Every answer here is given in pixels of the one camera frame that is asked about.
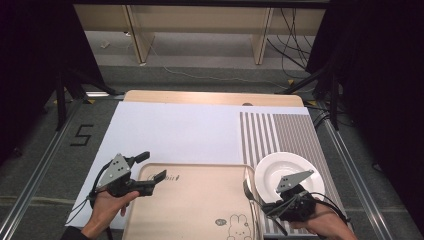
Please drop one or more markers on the black metal stand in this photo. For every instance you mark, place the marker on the black metal stand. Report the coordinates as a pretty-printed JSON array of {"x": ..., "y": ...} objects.
[
  {"x": 334, "y": 100},
  {"x": 60, "y": 100}
]

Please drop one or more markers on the beige tray with rabbit print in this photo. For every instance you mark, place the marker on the beige tray with rabbit print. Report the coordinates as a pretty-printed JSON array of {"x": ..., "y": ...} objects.
[{"x": 193, "y": 206}]

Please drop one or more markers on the white sheet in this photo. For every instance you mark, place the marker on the white sheet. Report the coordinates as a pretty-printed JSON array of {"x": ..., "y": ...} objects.
[{"x": 173, "y": 133}]

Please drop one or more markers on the dark round table grommet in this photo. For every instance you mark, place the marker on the dark round table grommet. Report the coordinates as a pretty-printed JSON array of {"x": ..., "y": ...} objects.
[{"x": 247, "y": 104}]

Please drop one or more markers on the metal spoon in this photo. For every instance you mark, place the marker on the metal spoon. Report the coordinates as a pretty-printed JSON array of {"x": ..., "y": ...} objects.
[{"x": 255, "y": 216}]

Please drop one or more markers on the white plate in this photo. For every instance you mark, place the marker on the white plate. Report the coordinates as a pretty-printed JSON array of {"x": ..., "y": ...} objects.
[{"x": 280, "y": 166}]

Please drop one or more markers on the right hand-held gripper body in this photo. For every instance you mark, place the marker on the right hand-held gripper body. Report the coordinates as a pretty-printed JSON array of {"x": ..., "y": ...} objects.
[{"x": 300, "y": 206}]

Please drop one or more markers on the person's left hand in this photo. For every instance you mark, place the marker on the person's left hand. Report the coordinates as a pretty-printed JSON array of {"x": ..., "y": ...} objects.
[{"x": 106, "y": 206}]

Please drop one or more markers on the white paper scrap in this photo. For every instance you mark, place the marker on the white paper scrap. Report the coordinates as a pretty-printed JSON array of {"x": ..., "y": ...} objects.
[{"x": 105, "y": 44}]

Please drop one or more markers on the aluminium floor rail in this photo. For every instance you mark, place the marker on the aluminium floor rail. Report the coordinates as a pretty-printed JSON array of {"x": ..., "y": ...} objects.
[
  {"x": 40, "y": 166},
  {"x": 353, "y": 170}
]

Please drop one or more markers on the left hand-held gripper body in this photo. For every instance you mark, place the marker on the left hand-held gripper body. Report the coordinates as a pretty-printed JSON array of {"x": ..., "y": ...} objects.
[{"x": 114, "y": 170}]

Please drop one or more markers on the dark curtain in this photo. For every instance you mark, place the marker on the dark curtain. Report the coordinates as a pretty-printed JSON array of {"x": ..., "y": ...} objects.
[
  {"x": 33, "y": 66},
  {"x": 383, "y": 83}
]

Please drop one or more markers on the beige wooden shelf unit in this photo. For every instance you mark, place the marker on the beige wooden shelf unit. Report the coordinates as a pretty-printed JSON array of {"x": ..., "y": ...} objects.
[{"x": 200, "y": 20}]

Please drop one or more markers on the person's right hand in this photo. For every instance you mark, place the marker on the person's right hand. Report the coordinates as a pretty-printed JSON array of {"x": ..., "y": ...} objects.
[{"x": 328, "y": 225}]

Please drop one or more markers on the grey striped placemat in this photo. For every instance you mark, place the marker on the grey striped placemat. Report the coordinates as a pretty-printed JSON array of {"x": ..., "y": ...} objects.
[{"x": 293, "y": 130}]

